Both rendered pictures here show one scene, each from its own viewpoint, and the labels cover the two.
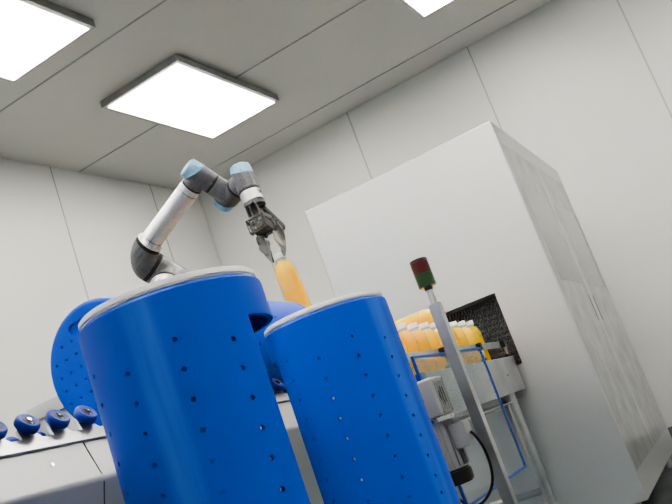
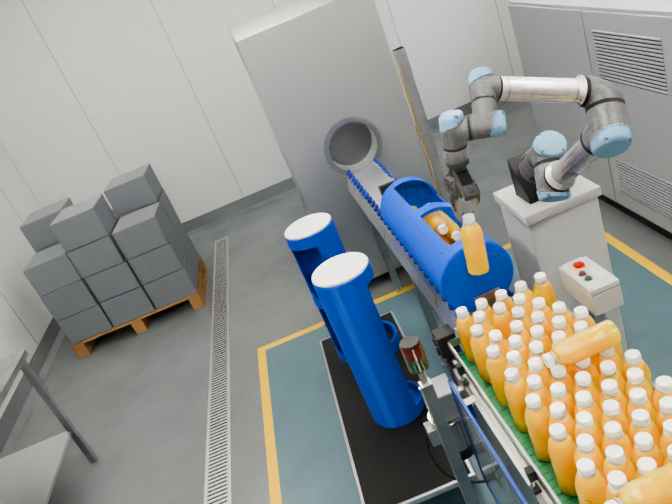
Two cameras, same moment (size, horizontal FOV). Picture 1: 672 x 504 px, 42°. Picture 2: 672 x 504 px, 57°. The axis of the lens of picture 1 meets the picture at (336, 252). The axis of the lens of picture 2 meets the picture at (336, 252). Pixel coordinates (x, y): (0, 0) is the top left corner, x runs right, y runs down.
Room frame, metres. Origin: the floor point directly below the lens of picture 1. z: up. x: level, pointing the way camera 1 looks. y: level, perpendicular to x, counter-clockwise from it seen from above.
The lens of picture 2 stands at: (4.28, -0.94, 2.32)
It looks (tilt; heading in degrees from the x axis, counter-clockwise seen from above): 25 degrees down; 156
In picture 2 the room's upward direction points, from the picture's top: 23 degrees counter-clockwise
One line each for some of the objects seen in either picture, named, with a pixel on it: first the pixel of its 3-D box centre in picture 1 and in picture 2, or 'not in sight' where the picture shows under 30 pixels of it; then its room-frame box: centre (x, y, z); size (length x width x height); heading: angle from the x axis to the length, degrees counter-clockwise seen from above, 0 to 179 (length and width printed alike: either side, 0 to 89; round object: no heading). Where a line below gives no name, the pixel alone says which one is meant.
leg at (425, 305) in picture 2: not in sight; (431, 321); (1.73, 0.55, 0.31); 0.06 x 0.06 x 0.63; 68
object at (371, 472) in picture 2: not in sight; (385, 403); (1.76, 0.09, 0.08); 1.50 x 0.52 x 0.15; 156
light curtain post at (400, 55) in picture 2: not in sight; (442, 187); (1.47, 1.09, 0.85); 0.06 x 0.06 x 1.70; 68
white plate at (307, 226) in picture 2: (169, 303); (307, 226); (1.30, 0.27, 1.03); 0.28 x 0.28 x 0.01
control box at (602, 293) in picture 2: not in sight; (590, 284); (3.03, 0.42, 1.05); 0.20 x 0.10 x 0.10; 158
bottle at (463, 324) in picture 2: not in sight; (469, 335); (2.79, 0.06, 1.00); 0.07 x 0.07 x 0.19
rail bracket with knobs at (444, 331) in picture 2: not in sight; (447, 342); (2.69, 0.02, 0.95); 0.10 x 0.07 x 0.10; 68
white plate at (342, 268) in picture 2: (323, 315); (339, 269); (1.93, 0.07, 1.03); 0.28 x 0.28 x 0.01
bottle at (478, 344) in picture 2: not in sight; (484, 354); (2.91, 0.01, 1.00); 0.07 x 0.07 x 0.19
